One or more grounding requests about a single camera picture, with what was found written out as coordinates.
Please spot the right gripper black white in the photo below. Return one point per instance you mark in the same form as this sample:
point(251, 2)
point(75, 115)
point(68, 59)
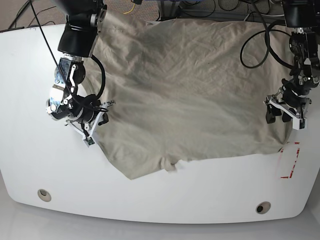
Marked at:
point(88, 122)

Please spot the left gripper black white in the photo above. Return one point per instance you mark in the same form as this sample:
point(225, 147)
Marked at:
point(286, 107)

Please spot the beige grey t-shirt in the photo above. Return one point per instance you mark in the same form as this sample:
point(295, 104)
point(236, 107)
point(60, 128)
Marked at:
point(185, 89)

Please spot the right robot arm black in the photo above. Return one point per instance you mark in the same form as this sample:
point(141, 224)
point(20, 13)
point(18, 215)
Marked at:
point(84, 19)

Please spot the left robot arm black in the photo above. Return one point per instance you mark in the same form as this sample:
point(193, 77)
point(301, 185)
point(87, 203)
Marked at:
point(303, 17)

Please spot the red tape rectangle marking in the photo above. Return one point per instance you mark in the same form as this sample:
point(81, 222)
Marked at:
point(287, 161)

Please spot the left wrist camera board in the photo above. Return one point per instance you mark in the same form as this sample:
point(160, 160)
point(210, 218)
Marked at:
point(299, 123)

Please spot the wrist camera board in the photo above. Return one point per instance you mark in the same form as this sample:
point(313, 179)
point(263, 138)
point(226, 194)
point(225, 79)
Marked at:
point(89, 141)
point(299, 123)

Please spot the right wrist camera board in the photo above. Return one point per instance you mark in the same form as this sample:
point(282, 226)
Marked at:
point(89, 141)

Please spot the right table cable grommet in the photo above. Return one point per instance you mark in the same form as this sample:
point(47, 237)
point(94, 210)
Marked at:
point(263, 207)

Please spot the table cable grommet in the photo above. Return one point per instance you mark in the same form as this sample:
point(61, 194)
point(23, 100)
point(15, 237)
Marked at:
point(44, 195)
point(263, 207)

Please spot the left table cable grommet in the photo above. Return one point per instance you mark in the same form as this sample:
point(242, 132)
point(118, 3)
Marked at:
point(44, 195)

